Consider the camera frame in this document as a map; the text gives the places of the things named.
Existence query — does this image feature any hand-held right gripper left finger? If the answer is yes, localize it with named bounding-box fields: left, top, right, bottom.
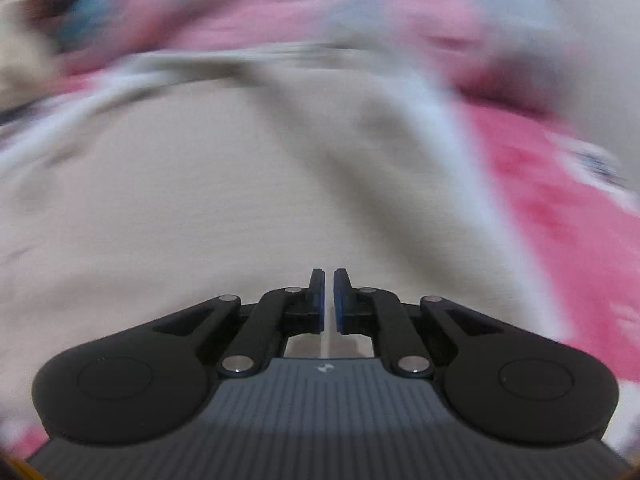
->
left=152, top=268, right=326, bottom=378

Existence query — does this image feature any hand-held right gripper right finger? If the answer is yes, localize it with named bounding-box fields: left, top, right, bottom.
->
left=333, top=268, right=503, bottom=379

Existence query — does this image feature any beige checked knit coat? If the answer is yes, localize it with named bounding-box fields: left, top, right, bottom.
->
left=0, top=42, right=571, bottom=461

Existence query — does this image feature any pink floral bed sheet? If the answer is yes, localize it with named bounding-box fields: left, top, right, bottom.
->
left=0, top=60, right=640, bottom=461

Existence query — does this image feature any pink and grey quilt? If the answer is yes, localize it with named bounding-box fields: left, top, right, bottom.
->
left=30, top=0, right=571, bottom=111

